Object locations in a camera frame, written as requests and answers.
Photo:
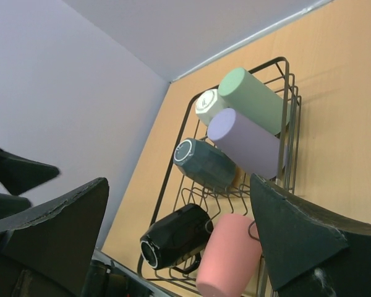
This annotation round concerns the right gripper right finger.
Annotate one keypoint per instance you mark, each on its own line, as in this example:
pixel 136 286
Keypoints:
pixel 309 250

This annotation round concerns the black wire dish rack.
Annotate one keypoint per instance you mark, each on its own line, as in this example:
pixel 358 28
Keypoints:
pixel 237 198

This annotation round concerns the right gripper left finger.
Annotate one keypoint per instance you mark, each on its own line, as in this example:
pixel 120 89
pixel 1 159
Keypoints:
pixel 46 250

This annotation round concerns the red plastic cup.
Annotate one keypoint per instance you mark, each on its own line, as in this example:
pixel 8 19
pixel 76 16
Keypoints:
pixel 230 258

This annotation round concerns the green plastic cup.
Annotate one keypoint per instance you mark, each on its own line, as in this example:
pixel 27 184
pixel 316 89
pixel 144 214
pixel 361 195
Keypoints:
pixel 253 99

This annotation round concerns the white faceted mug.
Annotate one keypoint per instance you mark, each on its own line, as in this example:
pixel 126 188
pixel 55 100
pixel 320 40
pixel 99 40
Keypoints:
pixel 208 104

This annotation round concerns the purple plastic cup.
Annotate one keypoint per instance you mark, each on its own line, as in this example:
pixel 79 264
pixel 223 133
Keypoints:
pixel 248 145

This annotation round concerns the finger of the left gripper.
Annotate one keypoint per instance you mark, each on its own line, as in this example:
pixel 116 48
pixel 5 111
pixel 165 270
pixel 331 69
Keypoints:
pixel 19 175
pixel 11 205

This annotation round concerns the grey mug white inside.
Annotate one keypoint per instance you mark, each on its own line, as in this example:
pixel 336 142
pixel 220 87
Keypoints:
pixel 204 164

